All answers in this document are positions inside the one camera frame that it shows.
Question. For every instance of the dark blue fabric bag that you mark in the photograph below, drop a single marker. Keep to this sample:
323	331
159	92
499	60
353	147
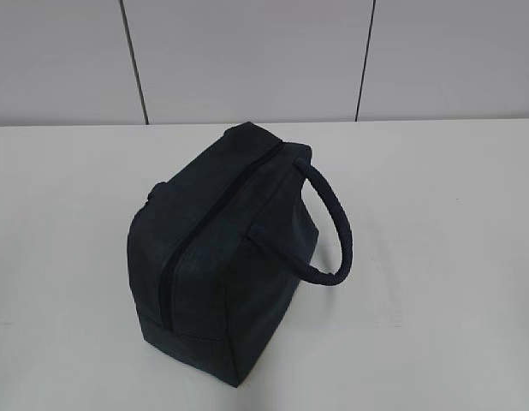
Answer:
217	252

